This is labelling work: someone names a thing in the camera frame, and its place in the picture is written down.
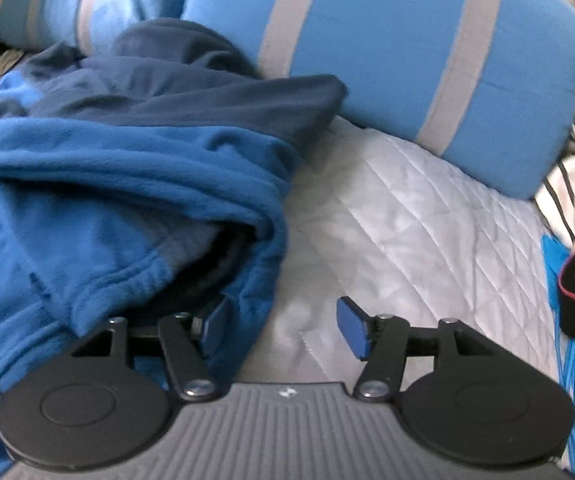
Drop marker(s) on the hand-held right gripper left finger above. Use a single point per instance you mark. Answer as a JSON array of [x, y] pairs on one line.
[[215, 325]]

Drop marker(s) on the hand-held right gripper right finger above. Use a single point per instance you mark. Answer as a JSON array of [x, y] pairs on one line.
[[352, 327]]

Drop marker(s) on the blue fleece jacket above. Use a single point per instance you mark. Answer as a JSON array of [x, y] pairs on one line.
[[92, 185]]

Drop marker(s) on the white quilted bedspread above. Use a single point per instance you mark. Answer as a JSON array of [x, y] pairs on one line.
[[407, 240]]

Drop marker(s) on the black white striped cloth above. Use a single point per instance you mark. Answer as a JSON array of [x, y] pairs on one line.
[[567, 195]]

